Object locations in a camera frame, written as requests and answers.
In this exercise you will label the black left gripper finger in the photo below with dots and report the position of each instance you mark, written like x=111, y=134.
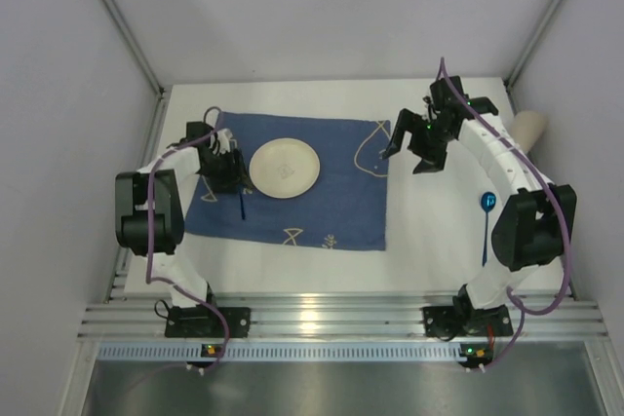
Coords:
x=228, y=182
x=244, y=178

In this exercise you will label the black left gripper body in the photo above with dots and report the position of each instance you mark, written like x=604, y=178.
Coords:
x=232, y=170

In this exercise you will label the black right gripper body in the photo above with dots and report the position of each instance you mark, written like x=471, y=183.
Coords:
x=420, y=138

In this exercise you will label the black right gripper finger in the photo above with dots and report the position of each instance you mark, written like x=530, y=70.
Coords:
x=406, y=122
x=432, y=161

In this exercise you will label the blue metal fork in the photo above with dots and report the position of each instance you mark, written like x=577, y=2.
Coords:
x=242, y=203

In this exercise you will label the cream round plate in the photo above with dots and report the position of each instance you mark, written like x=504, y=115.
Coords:
x=284, y=168

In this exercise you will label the blue metal spoon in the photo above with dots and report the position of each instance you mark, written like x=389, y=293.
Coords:
x=487, y=203

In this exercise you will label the beige speckled cup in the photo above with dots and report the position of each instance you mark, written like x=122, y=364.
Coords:
x=527, y=127

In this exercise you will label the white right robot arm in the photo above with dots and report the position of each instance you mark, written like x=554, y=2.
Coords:
x=535, y=223

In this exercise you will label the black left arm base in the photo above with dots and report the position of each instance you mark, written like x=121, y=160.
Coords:
x=200, y=322

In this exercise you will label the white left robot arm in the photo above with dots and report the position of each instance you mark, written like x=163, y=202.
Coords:
x=150, y=218

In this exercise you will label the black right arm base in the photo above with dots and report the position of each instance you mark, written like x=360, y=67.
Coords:
x=446, y=322

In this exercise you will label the aluminium mounting rail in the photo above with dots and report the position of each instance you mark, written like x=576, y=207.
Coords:
x=331, y=317

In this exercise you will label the white slotted cable duct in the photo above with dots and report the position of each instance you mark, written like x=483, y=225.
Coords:
x=291, y=352

